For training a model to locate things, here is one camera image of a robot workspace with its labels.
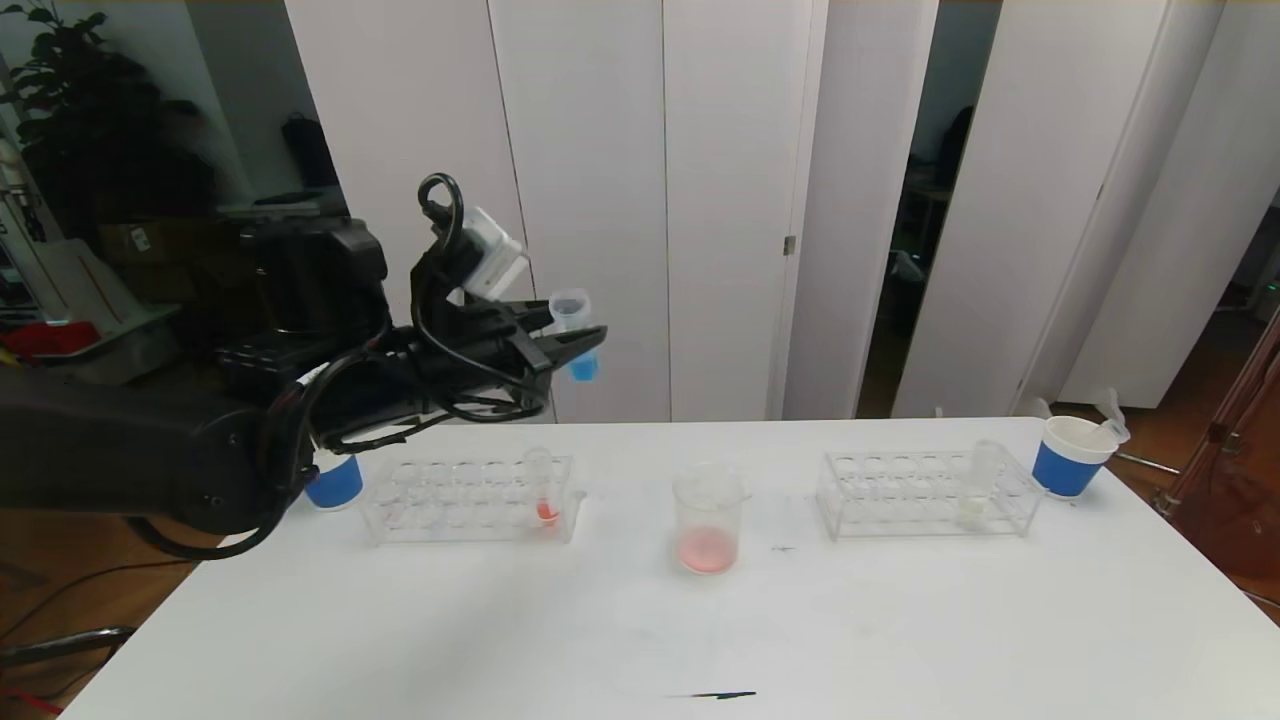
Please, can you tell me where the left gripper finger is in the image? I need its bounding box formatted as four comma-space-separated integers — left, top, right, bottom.
503, 298, 564, 333
534, 325, 608, 372

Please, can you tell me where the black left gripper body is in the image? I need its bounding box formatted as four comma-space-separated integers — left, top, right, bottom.
411, 306, 553, 411

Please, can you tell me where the test tube with blue pigment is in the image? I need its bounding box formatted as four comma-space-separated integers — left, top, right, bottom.
548, 288, 601, 383

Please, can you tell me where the test tube with red pigment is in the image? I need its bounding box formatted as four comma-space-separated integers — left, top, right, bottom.
524, 447, 563, 527
1097, 388, 1133, 446

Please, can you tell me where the clear acrylic test tube rack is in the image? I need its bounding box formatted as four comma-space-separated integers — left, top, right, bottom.
815, 450, 1043, 541
360, 455, 588, 545

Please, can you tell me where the clear glass beaker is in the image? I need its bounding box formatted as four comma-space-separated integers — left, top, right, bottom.
672, 462, 753, 575

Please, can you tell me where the test tube with white pigment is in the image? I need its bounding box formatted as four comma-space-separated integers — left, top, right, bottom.
957, 441, 1003, 526

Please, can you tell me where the white partition panel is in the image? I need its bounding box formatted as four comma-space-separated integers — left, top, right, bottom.
286, 0, 556, 426
892, 0, 1169, 419
662, 0, 829, 424
783, 0, 939, 421
1058, 0, 1280, 413
488, 0, 671, 424

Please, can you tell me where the blue white paper cup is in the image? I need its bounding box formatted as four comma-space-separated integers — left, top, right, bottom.
1032, 416, 1119, 499
305, 455, 365, 512

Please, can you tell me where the white office desk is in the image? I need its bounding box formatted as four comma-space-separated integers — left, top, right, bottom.
218, 192, 349, 219

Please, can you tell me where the black backpack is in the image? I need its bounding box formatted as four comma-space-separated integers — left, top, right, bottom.
283, 115, 341, 193

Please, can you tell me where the brown cardboard box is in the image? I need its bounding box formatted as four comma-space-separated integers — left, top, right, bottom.
100, 222, 201, 271

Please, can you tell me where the white floor machine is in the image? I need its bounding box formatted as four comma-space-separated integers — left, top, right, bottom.
0, 240, 183, 386

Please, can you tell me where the dark green potted plant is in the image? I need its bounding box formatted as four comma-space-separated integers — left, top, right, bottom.
0, 0, 216, 241

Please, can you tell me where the metal chair leg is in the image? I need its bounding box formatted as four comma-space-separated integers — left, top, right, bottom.
0, 627, 136, 666

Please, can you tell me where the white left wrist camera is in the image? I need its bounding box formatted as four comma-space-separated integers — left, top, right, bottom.
458, 206, 529, 301

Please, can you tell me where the black left camera cable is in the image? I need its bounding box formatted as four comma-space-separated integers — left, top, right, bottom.
408, 173, 561, 446

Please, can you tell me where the black floor cable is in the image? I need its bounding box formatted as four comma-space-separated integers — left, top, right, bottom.
0, 560, 199, 641

